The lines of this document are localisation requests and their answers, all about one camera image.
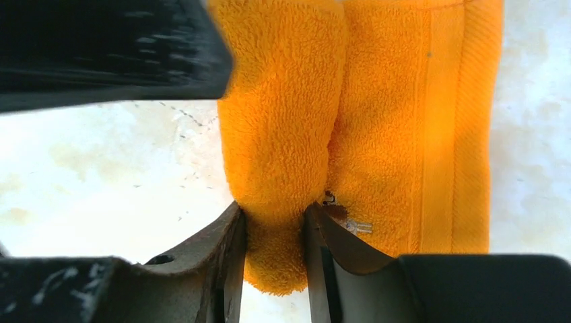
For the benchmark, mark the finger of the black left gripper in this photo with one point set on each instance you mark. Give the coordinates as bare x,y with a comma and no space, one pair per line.
75,52

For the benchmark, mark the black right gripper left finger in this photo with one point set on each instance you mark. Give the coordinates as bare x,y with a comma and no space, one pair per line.
199,280

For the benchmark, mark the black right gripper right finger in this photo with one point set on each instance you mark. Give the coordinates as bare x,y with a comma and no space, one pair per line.
350,281

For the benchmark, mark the orange towel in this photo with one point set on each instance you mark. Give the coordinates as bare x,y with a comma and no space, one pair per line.
379,110

